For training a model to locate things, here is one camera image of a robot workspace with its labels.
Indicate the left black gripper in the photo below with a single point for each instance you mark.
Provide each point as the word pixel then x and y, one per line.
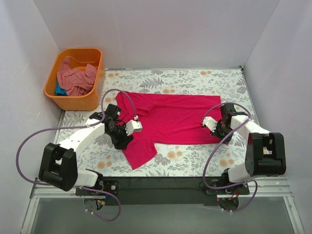
pixel 122 140

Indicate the aluminium frame rail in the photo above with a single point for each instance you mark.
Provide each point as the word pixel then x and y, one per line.
pixel 267 187

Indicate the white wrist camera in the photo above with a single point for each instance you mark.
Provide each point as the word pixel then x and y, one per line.
pixel 210 123
pixel 133 126

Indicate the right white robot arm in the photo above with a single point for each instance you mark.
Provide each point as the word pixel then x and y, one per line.
pixel 265 152

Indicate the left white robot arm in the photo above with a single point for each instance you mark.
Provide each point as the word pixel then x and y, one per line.
pixel 59 166

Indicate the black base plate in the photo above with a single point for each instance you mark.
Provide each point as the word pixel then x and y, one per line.
pixel 164 190

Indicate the floral table mat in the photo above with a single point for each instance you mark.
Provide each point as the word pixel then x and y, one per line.
pixel 172 160

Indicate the orange plastic basket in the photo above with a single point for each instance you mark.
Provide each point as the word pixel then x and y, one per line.
pixel 79 59

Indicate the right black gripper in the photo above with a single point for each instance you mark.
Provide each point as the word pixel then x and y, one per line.
pixel 221 135

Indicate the magenta t shirt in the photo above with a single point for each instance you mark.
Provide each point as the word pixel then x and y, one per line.
pixel 166 119

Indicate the teal garment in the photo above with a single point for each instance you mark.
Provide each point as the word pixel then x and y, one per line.
pixel 59 91

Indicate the salmon pink t shirt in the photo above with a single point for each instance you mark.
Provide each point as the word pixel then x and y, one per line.
pixel 76 82

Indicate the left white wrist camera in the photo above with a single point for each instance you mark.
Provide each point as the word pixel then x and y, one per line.
pixel 133 126

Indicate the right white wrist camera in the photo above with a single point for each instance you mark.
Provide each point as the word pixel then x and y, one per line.
pixel 210 123

